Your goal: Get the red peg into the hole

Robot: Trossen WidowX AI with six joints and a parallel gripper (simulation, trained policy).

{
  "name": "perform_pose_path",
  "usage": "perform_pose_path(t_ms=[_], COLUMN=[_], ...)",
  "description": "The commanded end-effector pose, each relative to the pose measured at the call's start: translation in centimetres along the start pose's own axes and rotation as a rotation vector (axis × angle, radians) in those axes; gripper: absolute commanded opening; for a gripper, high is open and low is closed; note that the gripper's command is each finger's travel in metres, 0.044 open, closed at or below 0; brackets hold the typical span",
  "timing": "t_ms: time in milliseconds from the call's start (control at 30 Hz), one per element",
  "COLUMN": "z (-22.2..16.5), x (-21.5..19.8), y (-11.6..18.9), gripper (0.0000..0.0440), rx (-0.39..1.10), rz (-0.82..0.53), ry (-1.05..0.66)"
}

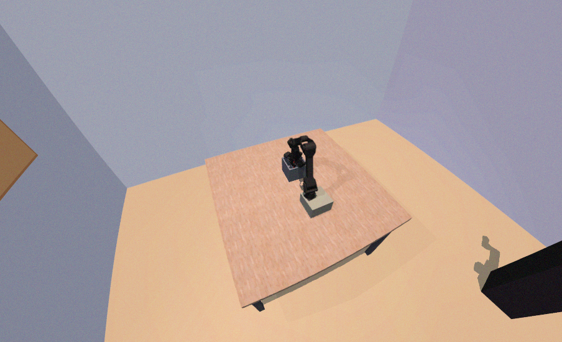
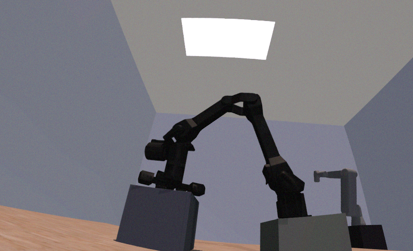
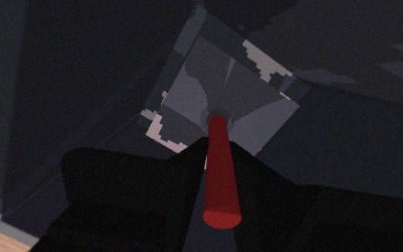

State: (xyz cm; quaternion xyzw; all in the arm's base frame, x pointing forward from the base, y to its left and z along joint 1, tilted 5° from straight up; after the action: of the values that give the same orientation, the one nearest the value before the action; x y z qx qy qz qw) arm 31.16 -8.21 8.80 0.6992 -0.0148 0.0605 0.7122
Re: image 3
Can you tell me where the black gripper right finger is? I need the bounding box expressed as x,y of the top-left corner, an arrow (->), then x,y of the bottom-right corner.
229,141 -> 403,252

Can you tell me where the dark red peg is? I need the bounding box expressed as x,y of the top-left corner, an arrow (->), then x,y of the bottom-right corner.
203,115 -> 242,229

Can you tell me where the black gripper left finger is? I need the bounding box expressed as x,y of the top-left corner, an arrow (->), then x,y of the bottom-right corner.
60,136 -> 209,252

